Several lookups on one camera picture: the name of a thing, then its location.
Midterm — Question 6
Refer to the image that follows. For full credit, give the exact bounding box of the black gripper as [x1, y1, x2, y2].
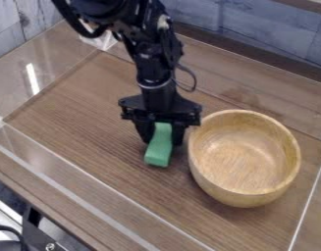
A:
[118, 94, 203, 146]

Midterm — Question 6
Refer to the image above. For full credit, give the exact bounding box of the green rectangular stick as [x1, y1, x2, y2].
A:
[145, 123, 173, 168]

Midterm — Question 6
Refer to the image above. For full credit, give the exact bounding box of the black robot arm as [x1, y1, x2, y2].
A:
[51, 0, 203, 146]

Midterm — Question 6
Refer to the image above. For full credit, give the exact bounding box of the wooden bowl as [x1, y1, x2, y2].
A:
[188, 110, 302, 208]

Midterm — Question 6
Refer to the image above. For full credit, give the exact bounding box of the clear acrylic table barrier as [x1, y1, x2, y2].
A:
[0, 115, 216, 251]

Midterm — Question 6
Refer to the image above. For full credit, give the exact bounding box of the clear acrylic corner bracket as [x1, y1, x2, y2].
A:
[79, 30, 118, 51]

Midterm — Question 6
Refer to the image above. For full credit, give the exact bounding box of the black table frame bracket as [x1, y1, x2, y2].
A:
[23, 206, 67, 251]

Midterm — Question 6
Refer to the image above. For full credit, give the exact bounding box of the black cable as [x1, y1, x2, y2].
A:
[0, 225, 26, 251]

